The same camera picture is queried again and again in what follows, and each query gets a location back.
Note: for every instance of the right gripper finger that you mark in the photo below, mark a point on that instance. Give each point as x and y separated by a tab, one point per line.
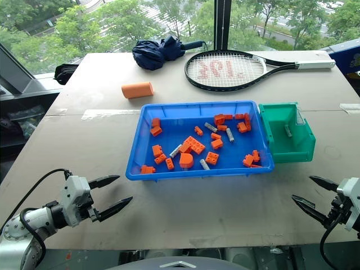
309	209
324	184

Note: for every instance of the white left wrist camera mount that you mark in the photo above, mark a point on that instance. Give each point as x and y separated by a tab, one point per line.
74	197

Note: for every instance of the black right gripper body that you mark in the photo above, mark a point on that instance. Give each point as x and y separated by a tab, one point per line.
339	209

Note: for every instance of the dark blue bin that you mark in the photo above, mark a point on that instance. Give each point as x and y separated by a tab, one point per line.
347	62

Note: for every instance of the black bag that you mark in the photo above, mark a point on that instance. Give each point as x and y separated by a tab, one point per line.
66	73

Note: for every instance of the clear tape strip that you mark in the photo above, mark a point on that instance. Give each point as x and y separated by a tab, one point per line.
350	108

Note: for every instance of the dark window frame post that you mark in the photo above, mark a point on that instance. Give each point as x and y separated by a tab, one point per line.
222	22

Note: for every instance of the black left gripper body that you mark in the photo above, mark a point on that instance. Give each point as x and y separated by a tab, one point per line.
93	214

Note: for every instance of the orange foam cylinder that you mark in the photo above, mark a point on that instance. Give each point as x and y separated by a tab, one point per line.
137	90

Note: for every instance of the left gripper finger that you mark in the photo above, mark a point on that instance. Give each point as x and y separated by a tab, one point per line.
115	206
104	180

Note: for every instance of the navy folded umbrella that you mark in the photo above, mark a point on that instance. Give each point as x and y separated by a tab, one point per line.
154	54

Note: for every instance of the orange building block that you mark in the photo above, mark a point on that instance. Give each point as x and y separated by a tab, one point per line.
217	144
156	131
247	119
212	158
256	156
256	166
198	130
160	159
185	148
222	127
170	164
248	161
216	136
147	169
157	150
219	119
243	127

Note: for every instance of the orange half-round block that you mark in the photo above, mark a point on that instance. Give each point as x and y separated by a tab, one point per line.
186	161

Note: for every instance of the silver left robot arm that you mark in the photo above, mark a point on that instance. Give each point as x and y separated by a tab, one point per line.
17	226

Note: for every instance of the black white tennis racket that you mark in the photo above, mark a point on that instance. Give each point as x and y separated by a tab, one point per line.
225	70

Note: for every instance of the large orange flat brick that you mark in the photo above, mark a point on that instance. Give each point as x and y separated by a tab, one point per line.
196	144

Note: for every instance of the blue plastic tray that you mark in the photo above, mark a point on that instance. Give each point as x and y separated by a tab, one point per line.
174	132

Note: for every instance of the green plastic bin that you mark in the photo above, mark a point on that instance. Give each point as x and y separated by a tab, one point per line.
281	146

